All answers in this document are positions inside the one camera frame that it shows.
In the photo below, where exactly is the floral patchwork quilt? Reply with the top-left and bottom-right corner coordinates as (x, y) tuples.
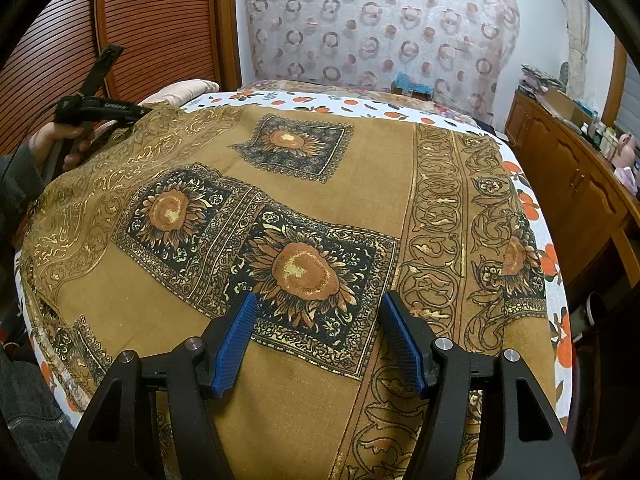
(240, 79), (501, 133)

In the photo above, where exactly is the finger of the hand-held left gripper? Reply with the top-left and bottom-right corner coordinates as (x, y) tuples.
(97, 99), (154, 123)

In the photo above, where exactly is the white round container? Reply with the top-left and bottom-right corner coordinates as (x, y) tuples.
(570, 292), (609, 347)

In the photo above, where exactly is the person's left hand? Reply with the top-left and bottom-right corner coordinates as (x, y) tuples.
(30, 121), (110, 173)

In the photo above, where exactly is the teal box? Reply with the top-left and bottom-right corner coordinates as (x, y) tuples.
(390, 72), (434, 103)

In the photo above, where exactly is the pink toy figure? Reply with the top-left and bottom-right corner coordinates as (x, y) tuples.
(612, 132), (640, 182)

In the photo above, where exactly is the brown ribbed wooden panel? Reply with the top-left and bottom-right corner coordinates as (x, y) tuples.
(0, 0), (241, 161)

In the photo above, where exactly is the brown patterned scarf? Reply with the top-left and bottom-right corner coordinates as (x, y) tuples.
(20, 100), (548, 480)

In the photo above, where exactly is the window blind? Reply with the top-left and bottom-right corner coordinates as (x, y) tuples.
(612, 72), (640, 137)

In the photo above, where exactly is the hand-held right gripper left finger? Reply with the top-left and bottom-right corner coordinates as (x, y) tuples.
(59, 292), (258, 480)

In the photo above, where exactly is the wooden dresser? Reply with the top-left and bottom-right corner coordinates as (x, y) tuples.
(505, 89), (640, 311)

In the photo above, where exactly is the circle pattern curtain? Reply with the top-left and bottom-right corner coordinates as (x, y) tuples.
(245, 0), (521, 121)

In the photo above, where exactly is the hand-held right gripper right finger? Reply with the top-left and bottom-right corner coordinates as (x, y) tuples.
(382, 290), (583, 480)

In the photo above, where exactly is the orange fruit print blanket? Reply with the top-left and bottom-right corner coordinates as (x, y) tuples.
(15, 89), (573, 433)

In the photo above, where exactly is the cardboard box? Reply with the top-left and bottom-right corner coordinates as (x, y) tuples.
(542, 85), (594, 122)

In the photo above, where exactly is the stack of folded cloths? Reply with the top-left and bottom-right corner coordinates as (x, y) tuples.
(520, 62), (567, 94)

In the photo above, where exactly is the group of small bottles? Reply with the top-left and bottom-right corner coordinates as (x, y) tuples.
(580, 119), (621, 158)

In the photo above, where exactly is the wooden window frame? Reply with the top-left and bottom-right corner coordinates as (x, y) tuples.
(597, 40), (629, 127)

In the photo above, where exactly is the lace curtain strip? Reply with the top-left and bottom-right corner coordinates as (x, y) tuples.
(562, 0), (592, 97)

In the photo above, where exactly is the pink pillow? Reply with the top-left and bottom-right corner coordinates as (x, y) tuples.
(137, 80), (221, 109)

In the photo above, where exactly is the person's jeans leg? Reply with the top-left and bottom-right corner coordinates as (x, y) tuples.
(0, 340), (76, 480)

